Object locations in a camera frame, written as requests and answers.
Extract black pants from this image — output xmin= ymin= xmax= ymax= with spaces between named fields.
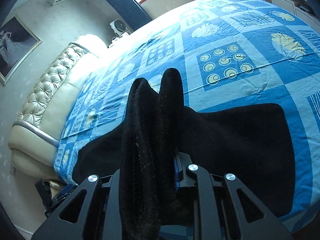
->
xmin=72 ymin=68 xmax=296 ymax=239

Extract cream tufted leather headboard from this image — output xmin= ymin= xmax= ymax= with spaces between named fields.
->
xmin=8 ymin=34 xmax=107 ymax=180

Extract blue patterned bed sheet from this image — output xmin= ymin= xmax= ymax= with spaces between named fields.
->
xmin=54 ymin=0 xmax=319 ymax=232

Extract white floor fan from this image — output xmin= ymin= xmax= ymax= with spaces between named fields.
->
xmin=110 ymin=19 xmax=131 ymax=37

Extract dark blue left curtain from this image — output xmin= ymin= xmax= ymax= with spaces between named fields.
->
xmin=105 ymin=0 xmax=152 ymax=31

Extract white wardrobe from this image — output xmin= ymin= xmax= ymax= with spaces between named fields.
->
xmin=271 ymin=0 xmax=319 ymax=32

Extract framed dark wall picture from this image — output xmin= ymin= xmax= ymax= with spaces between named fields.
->
xmin=1 ymin=16 xmax=42 ymax=86

